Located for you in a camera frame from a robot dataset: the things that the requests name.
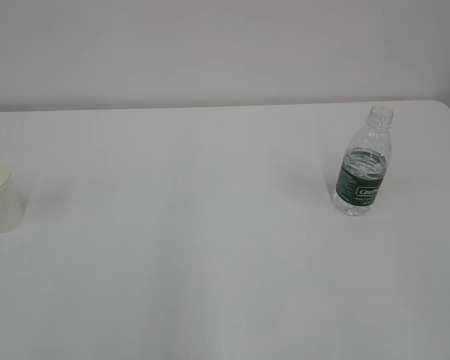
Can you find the white paper cup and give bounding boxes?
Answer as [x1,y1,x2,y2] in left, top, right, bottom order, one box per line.
[0,164,23,234]

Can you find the clear water bottle green label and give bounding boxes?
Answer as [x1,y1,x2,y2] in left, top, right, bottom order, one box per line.
[331,105,394,216]

